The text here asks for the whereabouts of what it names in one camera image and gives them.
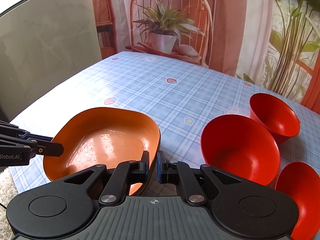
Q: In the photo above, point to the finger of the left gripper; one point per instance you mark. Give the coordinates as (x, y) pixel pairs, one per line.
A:
(42, 147)
(27, 135)

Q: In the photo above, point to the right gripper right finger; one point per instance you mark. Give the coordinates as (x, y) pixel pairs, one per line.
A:
(183, 177)

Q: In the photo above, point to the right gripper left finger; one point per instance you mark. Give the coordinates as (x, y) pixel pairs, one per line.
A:
(123, 176)

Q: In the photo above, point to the orange square bowl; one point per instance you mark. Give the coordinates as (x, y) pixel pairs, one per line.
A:
(102, 135)

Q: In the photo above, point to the red round bowl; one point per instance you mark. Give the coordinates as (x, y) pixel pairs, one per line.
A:
(275, 115)
(301, 182)
(241, 146)

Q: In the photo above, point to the blue plaid tablecloth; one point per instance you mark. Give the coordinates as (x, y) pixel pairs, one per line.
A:
(181, 97)

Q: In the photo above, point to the printed room scene backdrop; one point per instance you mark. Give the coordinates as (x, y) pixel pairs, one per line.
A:
(270, 43)

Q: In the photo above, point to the marble wall panel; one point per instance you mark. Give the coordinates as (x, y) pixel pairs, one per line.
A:
(43, 43)

